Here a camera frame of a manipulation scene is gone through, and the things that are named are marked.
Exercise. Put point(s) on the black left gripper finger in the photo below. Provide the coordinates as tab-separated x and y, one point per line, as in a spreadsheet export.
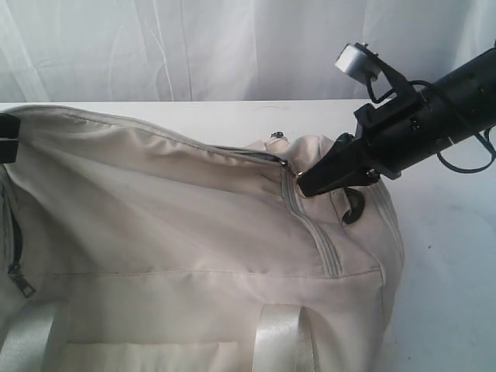
8	150
9	126

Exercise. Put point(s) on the white backdrop curtain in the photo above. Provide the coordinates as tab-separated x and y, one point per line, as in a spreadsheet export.
112	51

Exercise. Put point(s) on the cream fabric duffel bag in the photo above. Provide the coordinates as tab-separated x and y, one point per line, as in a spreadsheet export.
128	247

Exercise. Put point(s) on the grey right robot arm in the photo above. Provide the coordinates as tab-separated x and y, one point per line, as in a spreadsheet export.
469	91

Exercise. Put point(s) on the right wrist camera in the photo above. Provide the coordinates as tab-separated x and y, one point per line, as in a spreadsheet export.
364	66

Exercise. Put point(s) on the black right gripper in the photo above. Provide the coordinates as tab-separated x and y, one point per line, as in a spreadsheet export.
389	138

